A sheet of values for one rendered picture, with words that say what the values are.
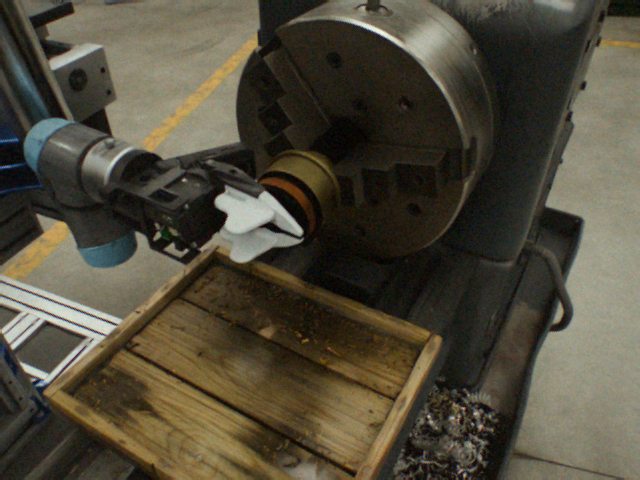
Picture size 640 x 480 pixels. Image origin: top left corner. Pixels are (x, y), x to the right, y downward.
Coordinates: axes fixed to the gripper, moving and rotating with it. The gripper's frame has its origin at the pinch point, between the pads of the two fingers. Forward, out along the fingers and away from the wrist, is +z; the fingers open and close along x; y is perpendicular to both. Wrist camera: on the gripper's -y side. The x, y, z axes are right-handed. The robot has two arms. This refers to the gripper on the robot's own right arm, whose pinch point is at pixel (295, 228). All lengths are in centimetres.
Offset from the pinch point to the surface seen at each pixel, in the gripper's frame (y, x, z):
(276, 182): -1.8, 3.3, -3.3
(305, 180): -3.7, 3.2, -1.1
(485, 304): -31.1, -31.2, 15.3
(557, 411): -78, -109, 38
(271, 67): -11.4, 10.3, -10.2
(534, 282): -68, -55, 20
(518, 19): -31.6, 13.0, 10.2
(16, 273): -30, -108, -155
